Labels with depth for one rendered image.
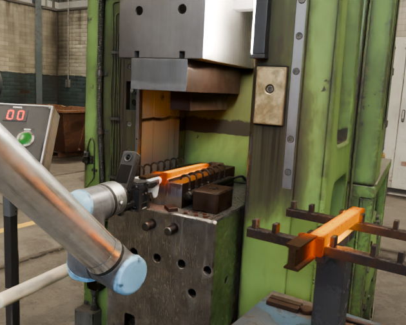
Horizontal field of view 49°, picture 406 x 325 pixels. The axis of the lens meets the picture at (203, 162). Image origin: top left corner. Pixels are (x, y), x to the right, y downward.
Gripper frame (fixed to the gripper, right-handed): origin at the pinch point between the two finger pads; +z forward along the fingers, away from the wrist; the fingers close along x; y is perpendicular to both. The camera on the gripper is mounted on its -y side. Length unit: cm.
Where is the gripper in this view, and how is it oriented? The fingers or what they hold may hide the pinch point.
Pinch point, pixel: (156, 177)
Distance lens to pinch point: 135.6
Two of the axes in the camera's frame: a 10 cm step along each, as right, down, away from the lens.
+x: 8.9, 1.3, -4.4
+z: 4.5, -1.4, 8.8
